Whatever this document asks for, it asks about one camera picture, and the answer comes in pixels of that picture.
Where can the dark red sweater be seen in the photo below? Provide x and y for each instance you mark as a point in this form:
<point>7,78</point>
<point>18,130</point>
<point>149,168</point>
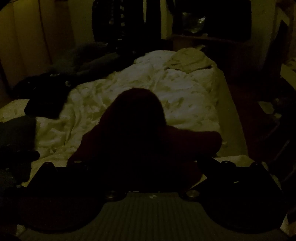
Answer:
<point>136,139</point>

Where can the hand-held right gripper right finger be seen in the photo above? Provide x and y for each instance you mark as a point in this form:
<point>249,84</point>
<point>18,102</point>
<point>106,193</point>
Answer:
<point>231,176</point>

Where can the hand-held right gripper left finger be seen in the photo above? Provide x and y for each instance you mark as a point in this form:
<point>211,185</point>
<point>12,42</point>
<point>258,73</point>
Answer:
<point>69,178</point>

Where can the black clothes pile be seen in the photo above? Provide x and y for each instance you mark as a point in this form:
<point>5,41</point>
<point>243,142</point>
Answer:
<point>44,92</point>

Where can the pale wardrobe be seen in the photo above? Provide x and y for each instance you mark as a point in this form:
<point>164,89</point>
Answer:
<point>30,39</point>

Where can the dark hanging clothes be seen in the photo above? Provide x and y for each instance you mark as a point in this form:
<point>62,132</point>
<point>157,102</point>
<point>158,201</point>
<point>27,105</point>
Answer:
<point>124,20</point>

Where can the beige crumpled cloth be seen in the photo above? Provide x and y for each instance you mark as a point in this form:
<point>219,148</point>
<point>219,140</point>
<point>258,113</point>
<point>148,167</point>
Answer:
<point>189,59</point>

